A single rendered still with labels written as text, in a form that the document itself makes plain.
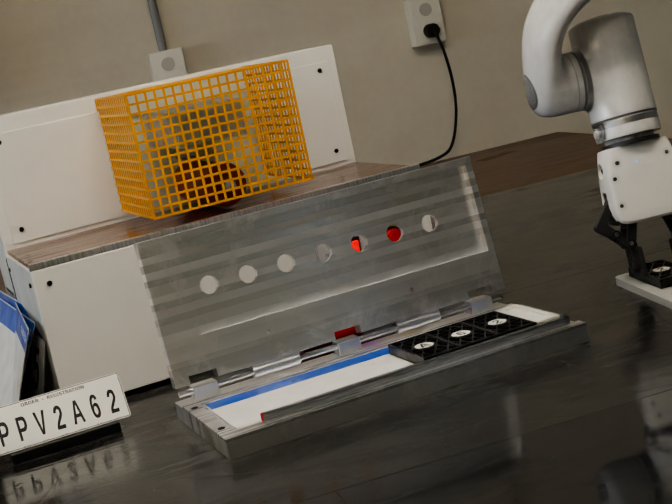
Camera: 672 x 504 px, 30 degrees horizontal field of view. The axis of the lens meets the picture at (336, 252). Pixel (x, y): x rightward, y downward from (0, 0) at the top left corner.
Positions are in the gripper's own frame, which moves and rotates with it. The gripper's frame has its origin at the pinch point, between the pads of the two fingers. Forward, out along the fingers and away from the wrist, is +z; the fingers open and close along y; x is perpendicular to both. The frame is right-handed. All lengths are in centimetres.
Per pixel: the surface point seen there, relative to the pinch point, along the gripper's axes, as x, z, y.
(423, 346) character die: -11.9, 2.8, -34.8
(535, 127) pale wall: 179, -36, 48
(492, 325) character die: -10.2, 2.5, -25.9
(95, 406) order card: -2, 1, -73
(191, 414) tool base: -11, 4, -62
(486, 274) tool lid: 1.4, -3.3, -22.1
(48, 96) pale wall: 160, -69, -78
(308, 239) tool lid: -2.4, -12.6, -43.5
